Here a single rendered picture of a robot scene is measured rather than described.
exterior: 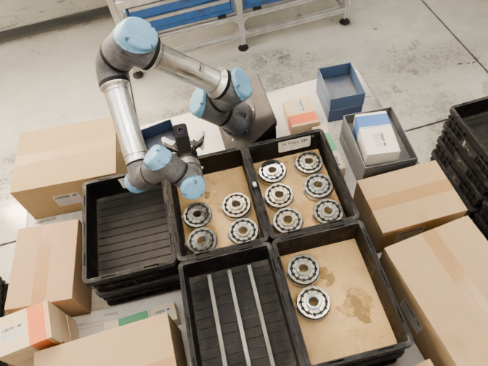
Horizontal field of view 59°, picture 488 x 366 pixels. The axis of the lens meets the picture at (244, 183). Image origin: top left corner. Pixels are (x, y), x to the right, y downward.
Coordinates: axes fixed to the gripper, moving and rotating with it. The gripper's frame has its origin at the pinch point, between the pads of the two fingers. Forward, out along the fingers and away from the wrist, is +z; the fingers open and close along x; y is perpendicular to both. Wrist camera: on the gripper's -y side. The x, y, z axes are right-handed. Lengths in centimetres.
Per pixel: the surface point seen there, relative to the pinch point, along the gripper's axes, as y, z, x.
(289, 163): 17.5, -5.1, 37.7
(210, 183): 20.3, -4.8, 6.7
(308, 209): 25, -25, 39
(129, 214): 24.8, -8.7, -24.5
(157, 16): -6, 171, -2
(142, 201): 22.8, -4.8, -19.2
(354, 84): 5, 30, 79
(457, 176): 56, 16, 130
